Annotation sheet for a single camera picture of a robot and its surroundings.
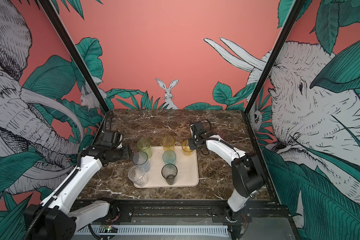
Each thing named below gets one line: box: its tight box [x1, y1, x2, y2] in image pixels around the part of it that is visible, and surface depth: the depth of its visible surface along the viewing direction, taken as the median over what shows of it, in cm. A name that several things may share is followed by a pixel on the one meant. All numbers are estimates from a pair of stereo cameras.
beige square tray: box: [147, 146, 200, 188], surface depth 90 cm
